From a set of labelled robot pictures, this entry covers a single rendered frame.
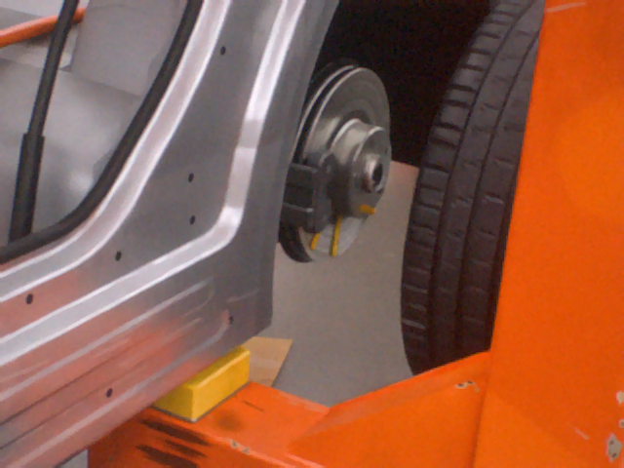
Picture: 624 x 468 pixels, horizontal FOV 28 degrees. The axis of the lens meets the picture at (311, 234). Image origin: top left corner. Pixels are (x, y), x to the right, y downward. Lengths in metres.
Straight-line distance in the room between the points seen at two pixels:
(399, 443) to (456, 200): 0.37
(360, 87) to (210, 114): 0.58
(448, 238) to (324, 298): 1.97
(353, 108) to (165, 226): 0.64
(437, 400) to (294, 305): 2.17
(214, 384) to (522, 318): 0.46
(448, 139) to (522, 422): 0.47
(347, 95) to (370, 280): 1.85
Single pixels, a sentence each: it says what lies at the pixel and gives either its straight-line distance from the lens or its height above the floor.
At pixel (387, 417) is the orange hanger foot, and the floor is 0.77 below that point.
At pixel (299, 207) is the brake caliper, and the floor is 0.83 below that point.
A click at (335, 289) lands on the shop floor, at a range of 3.67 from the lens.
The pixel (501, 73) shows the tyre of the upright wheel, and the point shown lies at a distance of 1.68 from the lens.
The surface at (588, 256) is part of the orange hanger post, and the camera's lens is 1.24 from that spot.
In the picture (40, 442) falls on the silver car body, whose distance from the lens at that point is 1.31.
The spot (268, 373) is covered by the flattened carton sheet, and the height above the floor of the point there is 0.01.
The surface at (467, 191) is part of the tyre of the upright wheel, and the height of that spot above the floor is 0.95.
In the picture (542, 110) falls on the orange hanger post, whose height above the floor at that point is 1.17.
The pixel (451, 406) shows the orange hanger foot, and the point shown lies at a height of 0.81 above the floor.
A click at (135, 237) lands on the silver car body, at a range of 1.37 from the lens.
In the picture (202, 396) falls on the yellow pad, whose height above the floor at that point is 0.71.
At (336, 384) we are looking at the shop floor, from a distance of 3.13.
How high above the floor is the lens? 1.47
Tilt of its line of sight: 21 degrees down
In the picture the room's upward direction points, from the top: 5 degrees clockwise
